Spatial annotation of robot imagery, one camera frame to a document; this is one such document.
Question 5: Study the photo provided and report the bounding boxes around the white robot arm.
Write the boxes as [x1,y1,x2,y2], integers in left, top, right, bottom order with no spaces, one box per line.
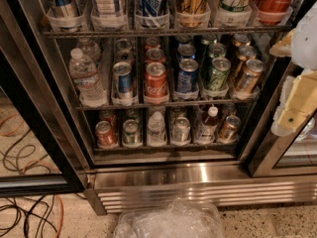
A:
[269,2,317,137]

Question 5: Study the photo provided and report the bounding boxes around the rear water bottle middle shelf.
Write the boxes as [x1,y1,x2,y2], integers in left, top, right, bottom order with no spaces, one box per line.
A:
[77,38,101,62]

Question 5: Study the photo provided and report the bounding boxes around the red bull can top shelf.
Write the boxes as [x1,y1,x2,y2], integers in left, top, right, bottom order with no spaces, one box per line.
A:
[51,0,82,18]

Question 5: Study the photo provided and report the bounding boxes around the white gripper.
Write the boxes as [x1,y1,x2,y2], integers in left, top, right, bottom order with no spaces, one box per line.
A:
[268,28,317,138]

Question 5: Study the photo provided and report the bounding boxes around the small water bottle bottom shelf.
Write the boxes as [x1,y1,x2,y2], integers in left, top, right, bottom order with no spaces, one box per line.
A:
[147,111,166,147]

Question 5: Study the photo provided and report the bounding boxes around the green silver can bottom shelf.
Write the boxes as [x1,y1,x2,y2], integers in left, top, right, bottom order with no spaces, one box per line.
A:
[123,119,141,147]

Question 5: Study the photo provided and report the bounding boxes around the blue pepsi can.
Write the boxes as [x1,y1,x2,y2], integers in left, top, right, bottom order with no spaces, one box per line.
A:
[175,59,198,93]
[176,45,196,61]

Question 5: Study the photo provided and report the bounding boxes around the clear plastic bag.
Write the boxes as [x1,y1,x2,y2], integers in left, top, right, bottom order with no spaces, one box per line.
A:
[113,198,225,238]

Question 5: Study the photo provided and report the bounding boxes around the left glass fridge door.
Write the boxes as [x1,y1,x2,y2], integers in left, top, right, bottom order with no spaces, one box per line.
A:
[0,48,84,197]

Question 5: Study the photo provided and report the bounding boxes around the large coca-cola can top shelf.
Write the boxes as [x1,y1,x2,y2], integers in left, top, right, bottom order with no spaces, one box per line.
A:
[257,0,292,26]

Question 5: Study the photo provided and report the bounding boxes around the red coca-cola can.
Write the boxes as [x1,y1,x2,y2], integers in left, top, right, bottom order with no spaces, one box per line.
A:
[145,48,165,64]
[145,62,167,98]

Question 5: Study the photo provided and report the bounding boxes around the tea bottle white cap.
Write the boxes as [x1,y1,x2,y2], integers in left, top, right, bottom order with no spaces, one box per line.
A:
[194,106,219,144]

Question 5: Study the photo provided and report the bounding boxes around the white bottle top shelf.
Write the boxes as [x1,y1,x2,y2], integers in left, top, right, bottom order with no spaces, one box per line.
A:
[88,0,126,20]

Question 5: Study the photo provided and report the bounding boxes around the front water bottle middle shelf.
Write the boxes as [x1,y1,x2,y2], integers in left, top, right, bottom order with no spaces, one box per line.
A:
[68,48,106,107]

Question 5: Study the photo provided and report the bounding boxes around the black cables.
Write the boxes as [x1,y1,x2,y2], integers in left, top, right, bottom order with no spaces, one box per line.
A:
[0,129,87,238]

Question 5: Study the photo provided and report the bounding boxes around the blue tall can top shelf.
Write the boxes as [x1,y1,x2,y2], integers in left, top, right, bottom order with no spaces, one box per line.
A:
[138,0,167,18]

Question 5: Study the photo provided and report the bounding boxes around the green can middle shelf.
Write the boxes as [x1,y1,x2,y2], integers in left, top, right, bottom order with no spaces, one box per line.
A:
[204,58,231,91]

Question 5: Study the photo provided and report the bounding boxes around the orange can bottom shelf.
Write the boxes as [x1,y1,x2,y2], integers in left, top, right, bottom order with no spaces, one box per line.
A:
[218,115,241,141]

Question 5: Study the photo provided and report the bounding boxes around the gold can middle shelf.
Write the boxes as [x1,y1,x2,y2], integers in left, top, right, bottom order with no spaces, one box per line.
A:
[234,59,264,93]

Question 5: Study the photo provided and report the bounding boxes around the stainless steel fridge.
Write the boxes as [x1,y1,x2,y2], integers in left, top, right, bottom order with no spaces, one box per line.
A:
[0,0,317,214]

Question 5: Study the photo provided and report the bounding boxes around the blue red bull can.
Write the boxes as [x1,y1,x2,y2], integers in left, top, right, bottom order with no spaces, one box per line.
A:
[112,61,133,99]

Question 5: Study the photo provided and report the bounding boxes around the red can bottom shelf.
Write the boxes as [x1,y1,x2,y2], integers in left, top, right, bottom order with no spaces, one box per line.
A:
[95,121,117,147]

